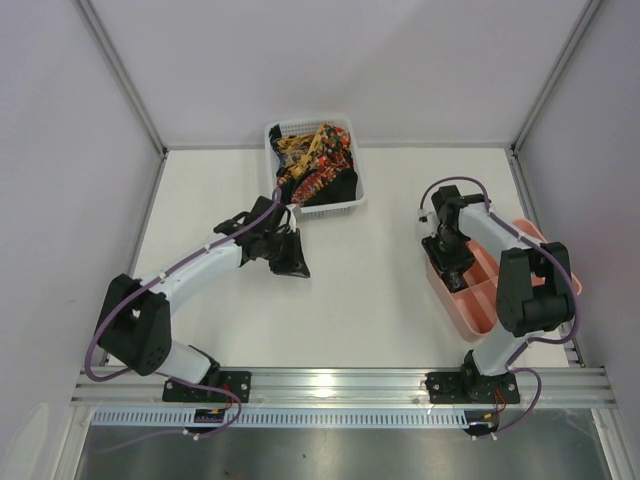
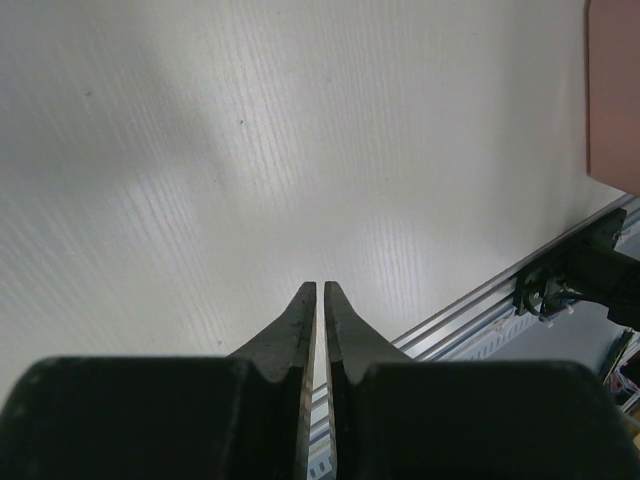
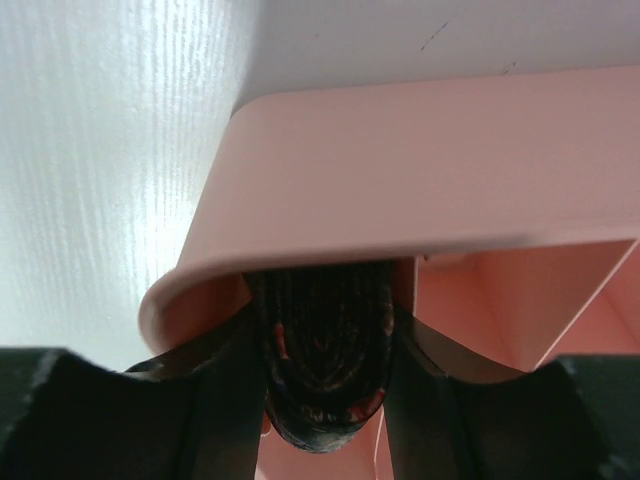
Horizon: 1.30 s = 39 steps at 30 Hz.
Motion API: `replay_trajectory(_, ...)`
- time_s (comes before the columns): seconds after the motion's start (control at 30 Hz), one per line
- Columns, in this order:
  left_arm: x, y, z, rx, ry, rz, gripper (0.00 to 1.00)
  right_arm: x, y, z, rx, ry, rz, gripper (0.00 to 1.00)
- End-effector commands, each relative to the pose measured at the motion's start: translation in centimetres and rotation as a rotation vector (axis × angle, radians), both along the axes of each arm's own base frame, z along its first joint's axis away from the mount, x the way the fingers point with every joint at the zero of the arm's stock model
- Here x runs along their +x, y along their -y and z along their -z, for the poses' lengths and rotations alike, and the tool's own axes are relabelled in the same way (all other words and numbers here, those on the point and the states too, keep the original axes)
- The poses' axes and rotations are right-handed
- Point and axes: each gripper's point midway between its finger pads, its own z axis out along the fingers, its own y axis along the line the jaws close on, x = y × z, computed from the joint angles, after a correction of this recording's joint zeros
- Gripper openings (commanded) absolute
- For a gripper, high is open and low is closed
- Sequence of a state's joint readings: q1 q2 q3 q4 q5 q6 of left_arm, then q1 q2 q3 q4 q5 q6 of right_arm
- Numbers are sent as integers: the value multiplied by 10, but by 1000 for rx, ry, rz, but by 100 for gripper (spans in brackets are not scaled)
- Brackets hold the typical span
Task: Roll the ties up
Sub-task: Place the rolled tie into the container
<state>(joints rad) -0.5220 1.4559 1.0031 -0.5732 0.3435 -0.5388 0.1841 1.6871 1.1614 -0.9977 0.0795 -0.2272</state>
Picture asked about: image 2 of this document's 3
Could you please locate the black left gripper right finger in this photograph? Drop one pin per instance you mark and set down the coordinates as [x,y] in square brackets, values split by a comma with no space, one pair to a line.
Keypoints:
[396,418]

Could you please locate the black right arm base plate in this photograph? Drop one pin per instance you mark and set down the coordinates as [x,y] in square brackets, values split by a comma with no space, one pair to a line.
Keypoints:
[540,287]

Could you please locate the aluminium front rail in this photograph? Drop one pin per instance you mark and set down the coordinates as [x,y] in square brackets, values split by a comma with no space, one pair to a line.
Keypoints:
[491,301]

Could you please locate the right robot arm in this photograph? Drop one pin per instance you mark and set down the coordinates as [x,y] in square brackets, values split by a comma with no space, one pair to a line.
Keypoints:
[609,278]

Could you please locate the pink divided organiser tray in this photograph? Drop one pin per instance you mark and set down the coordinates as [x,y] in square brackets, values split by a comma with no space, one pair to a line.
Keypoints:
[613,90]

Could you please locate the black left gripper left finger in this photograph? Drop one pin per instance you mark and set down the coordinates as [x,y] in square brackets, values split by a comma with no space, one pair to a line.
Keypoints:
[242,416]

